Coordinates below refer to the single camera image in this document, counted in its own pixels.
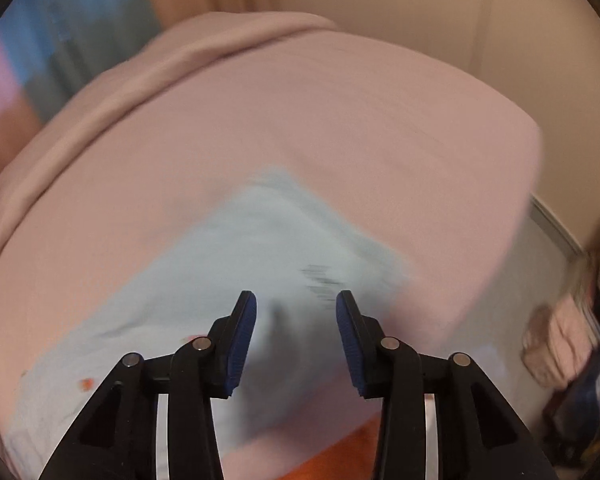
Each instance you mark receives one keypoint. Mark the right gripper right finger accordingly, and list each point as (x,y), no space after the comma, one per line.
(480,436)

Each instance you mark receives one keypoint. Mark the pink and blue curtain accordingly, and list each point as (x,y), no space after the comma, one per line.
(51,49)

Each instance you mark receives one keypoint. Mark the pink quilt blanket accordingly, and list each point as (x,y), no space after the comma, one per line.
(180,51)

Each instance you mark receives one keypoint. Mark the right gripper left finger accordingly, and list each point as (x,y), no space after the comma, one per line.
(115,434)

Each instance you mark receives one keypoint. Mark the orange floor rug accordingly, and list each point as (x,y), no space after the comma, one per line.
(352,458)

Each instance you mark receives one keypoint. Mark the clutter pile by wall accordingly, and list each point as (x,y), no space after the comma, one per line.
(561,350)

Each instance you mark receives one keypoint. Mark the pink bed mattress sheet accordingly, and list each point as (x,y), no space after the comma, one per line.
(313,163)

